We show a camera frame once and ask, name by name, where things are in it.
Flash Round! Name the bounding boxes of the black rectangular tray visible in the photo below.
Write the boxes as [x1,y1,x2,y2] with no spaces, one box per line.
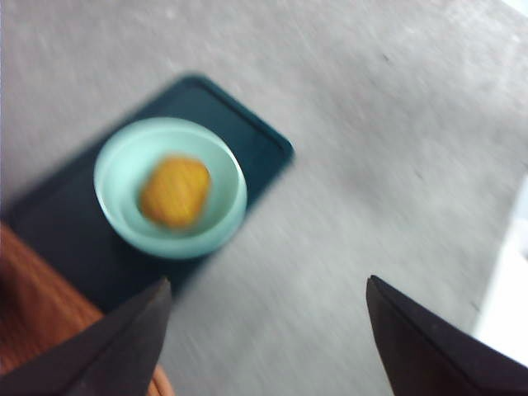
[7,73,296,314]

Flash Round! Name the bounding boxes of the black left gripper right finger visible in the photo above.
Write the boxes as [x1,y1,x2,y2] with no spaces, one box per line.
[365,275,528,396]

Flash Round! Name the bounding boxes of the teal ribbed bowl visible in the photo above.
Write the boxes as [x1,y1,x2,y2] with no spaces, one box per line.
[93,116,248,261]

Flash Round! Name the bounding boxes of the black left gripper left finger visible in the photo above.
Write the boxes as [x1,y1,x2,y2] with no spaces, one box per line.
[0,276,172,396]

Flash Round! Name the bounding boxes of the brown wicker basket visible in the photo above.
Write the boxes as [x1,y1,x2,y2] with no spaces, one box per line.
[0,222,174,396]

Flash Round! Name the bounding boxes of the orange yellow fruit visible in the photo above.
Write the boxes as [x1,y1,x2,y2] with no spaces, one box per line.
[139,154,212,230]

